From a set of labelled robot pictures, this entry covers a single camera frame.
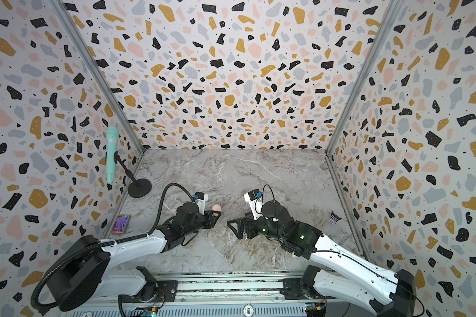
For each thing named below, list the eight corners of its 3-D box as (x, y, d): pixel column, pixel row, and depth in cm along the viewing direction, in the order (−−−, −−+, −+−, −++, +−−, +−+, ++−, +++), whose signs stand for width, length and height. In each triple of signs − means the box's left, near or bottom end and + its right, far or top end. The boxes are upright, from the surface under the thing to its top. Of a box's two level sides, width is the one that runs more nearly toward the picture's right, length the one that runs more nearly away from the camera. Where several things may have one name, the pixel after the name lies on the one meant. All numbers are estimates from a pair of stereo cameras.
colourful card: (111, 233, 89) (108, 231, 88) (119, 216, 95) (117, 214, 93) (125, 233, 90) (122, 231, 88) (132, 216, 95) (130, 214, 93)
